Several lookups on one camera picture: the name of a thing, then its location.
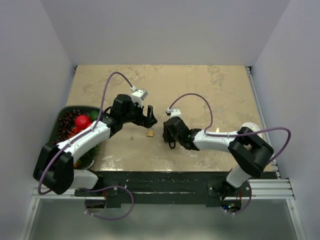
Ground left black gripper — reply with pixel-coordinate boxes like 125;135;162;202
121;100;157;129

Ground black padlock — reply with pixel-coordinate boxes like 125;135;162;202
167;136;176;149

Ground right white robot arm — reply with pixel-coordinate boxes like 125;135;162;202
162;116;274;197

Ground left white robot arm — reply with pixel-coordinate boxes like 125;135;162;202
33;89;158;196

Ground brass padlock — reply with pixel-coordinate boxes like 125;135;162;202
146;128;154;137

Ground green toy lime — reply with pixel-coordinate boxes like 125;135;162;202
89;110;100;122

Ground red toy apple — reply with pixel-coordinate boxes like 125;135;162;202
74;115;92;130

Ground dark green fruit tray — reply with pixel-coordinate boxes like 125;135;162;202
42;105;106;172

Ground dark red grape bunch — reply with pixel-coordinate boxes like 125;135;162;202
57;109;83;142

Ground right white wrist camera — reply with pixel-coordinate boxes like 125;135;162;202
165;108;182;118

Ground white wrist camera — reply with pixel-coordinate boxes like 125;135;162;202
130;86;148;108
165;108;182;118

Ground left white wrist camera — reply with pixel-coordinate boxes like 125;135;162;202
130;86;148;108

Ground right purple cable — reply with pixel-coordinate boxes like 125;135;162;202
168;92;292;215

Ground purple cable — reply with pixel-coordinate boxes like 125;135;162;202
37;71;137;221
168;92;292;215

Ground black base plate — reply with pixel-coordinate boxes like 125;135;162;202
43;169;253;210

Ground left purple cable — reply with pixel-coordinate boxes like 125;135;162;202
37;71;137;221

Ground aluminium frame rail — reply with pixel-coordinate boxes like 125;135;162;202
31;179;295;200

